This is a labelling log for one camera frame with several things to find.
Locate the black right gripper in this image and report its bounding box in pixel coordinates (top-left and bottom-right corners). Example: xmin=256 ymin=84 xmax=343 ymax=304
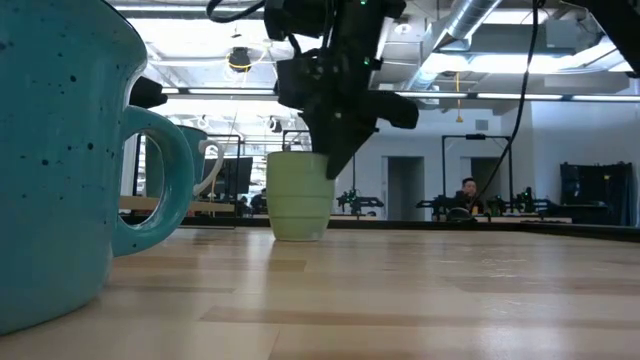
xmin=276 ymin=49 xmax=384 ymax=180

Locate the light green ceramic cup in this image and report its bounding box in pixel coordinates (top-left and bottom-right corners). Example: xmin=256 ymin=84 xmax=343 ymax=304
xmin=265 ymin=151 xmax=337 ymax=243

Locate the pale blue mug white handle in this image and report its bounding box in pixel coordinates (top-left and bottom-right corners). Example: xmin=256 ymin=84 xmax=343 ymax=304
xmin=144 ymin=124 xmax=225 ymax=199

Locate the teal speckled enamel mug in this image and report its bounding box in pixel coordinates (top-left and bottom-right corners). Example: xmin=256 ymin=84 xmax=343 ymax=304
xmin=0 ymin=0 xmax=196 ymax=337

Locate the ceiling light strip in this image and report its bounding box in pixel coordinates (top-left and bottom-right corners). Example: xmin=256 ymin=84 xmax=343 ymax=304
xmin=187 ymin=88 xmax=276 ymax=96
xmin=571 ymin=94 xmax=640 ymax=103
xmin=394 ymin=91 xmax=469 ymax=100
xmin=476 ymin=92 xmax=564 ymax=101

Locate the person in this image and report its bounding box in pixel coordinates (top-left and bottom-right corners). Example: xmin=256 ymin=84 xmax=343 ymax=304
xmin=249 ymin=188 xmax=269 ymax=216
xmin=451 ymin=176 xmax=485 ymax=217

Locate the black background monitor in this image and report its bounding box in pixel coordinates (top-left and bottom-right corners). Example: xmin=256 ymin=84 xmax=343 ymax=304
xmin=202 ymin=156 xmax=254 ymax=197

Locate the black cabinet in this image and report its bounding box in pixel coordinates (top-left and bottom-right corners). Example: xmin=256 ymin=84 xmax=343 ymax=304
xmin=558 ymin=161 xmax=635 ymax=227

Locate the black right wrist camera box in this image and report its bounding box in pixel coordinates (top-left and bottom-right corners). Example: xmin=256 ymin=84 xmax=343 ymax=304
xmin=372 ymin=92 xmax=420 ymax=130

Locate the black ceiling camera dome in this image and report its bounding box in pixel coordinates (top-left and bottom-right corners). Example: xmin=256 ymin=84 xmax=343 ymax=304
xmin=227 ymin=46 xmax=253 ymax=74

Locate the yellow hanging cord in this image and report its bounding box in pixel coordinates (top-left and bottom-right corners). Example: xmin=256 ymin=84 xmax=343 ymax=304
xmin=453 ymin=71 xmax=464 ymax=124

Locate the black background station frame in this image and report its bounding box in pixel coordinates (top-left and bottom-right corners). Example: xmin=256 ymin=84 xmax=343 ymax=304
xmin=441 ymin=133 xmax=515 ymax=221

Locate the black aluminium table frame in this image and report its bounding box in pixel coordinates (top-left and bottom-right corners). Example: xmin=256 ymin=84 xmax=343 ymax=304
xmin=119 ymin=213 xmax=640 ymax=245

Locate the silver ceiling duct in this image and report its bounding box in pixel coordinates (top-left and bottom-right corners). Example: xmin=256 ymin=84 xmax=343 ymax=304
xmin=403 ymin=0 xmax=504 ymax=92

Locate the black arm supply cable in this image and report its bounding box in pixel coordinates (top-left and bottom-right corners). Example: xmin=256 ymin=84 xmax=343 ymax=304
xmin=477 ymin=0 xmax=542 ymax=201

